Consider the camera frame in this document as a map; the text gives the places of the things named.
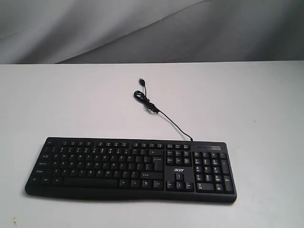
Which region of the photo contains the black acer keyboard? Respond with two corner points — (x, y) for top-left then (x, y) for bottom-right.
(25, 137), (237, 203)

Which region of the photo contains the grey backdrop curtain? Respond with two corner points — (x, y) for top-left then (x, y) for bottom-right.
(0, 0), (304, 64)

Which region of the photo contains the black usb cable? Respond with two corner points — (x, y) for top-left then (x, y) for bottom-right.
(133, 77), (194, 141)

